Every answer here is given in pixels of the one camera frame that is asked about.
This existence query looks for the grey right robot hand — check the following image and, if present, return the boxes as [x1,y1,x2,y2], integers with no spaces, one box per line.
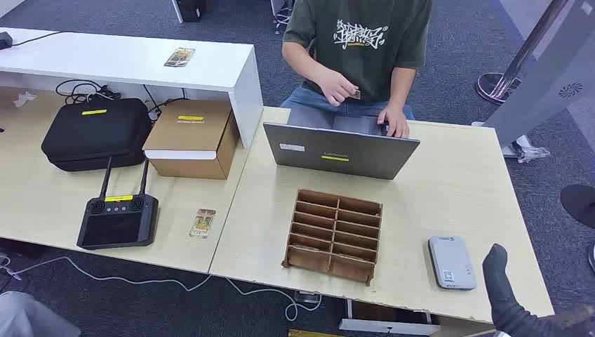
[481,243,524,326]

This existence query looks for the person's right hand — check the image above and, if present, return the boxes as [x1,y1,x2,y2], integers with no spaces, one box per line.
[317,70,360,108]

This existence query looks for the person's left hand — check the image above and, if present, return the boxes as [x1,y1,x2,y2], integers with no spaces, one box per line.
[376,104,411,139]

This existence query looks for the person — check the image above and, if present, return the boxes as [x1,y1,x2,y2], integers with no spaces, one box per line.
[280,0,433,139]

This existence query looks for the white card reader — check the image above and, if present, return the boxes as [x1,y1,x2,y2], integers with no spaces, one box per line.
[427,235,479,291]

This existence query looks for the brown wooden card holder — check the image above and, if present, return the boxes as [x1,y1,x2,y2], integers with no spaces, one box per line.
[281,188,385,287]

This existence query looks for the grey laptop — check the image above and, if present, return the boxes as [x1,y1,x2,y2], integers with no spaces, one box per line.
[262,114,422,181]

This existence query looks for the chrome chair base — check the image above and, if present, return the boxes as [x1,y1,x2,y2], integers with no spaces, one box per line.
[271,0,295,34]

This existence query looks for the black round base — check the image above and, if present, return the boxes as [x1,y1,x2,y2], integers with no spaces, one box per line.
[559,184,595,230]

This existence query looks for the clear plastic bag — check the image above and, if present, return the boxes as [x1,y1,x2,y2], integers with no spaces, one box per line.
[501,135,551,164]

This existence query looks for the brown cardboard box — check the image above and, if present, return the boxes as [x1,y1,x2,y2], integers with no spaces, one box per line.
[142,98,241,180]

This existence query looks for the grey kiosk panel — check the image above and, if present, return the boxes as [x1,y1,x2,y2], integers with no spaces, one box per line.
[472,0,595,150]

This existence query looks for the black box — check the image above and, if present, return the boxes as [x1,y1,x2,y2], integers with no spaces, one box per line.
[171,0,208,24]

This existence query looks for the clear plastic piece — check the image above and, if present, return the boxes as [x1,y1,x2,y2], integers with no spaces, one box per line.
[293,290,321,305]

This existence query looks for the yellow strip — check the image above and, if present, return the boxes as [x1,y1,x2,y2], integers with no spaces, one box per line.
[287,329,345,337]

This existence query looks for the white desk shelf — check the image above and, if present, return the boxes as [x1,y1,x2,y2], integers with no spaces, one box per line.
[0,27,265,150]

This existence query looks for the black zip carrying case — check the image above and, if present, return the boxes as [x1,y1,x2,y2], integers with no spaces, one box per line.
[41,98,154,173]

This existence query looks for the black remote controller with antennas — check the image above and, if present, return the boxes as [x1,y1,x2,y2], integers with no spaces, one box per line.
[76,157,160,251]

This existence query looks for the crumpled white tissue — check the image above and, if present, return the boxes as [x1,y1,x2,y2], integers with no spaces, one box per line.
[12,91,38,109]

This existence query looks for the pale grey rounded object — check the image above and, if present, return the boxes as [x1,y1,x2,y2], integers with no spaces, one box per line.
[0,290,82,337]

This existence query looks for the chrome stanchion post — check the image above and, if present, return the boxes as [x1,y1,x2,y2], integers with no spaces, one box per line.
[475,0,570,105]

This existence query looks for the white desk frame bar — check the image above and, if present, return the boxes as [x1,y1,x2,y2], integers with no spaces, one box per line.
[338,300,441,337]

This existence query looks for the black power cable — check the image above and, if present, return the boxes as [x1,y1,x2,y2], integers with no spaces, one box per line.
[141,84,187,119]

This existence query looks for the tangled black cables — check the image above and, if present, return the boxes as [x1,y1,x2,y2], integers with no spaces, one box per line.
[55,79,123,105]

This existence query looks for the white cable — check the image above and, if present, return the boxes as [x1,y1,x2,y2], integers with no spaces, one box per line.
[0,253,323,322]

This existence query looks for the black adapter cable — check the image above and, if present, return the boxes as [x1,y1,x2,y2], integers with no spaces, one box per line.
[11,30,64,48]

